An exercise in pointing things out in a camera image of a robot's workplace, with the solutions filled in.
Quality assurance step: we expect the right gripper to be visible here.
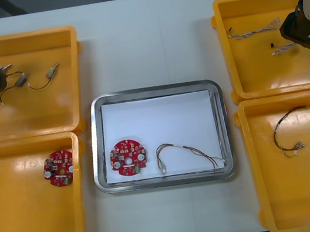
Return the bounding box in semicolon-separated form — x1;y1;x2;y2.
277;8;310;57

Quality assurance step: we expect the blue-white wire harness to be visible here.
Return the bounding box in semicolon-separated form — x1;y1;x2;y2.
226;16;284;42
269;38;297;57

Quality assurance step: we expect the red black green-yellow wire harness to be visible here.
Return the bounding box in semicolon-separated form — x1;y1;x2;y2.
268;104;310;161
153;133;227;179

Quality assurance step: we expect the yellow-orange plastic bin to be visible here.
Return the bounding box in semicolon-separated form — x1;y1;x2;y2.
207;0;310;108
0;23;96;147
0;127;99;232
231;89;310;232

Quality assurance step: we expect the round red circuit board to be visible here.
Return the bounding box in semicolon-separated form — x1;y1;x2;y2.
41;147;78;190
106;136;150;180

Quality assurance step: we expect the steel tray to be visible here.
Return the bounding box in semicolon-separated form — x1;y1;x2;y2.
80;74;238;201

